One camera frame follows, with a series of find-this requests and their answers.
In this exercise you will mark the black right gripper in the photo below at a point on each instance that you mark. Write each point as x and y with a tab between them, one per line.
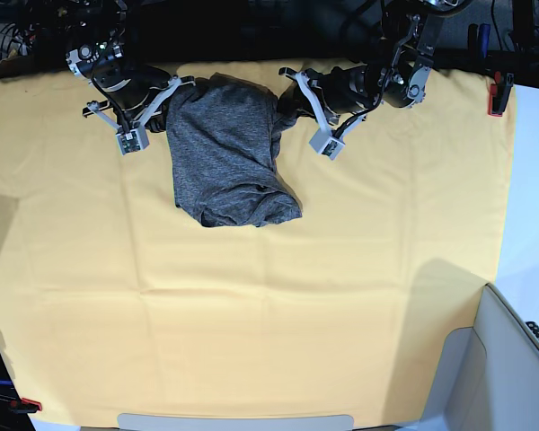
130	85

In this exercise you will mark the grey long-sleeve T-shirt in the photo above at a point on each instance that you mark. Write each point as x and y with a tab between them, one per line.
224	150

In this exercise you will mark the grey tray edge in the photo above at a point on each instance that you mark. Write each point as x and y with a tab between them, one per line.
147	422

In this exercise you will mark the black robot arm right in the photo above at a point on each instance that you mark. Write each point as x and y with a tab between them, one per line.
105	38

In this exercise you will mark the yellow table cloth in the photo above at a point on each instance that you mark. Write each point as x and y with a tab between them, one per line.
113	300

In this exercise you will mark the red black clamp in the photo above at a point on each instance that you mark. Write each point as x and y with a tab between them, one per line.
24	406
500	91

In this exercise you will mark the red black clamp left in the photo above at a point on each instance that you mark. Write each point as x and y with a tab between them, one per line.
24	406

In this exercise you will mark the red black clamp right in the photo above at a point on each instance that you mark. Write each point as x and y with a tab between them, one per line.
500	91

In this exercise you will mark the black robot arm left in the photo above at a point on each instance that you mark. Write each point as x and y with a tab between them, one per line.
399	67

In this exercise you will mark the blue handled tool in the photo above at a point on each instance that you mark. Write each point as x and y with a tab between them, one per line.
478	39

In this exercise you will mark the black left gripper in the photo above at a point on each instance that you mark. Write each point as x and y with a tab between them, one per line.
343	91

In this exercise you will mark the white plastic bin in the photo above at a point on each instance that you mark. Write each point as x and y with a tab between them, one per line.
487	377

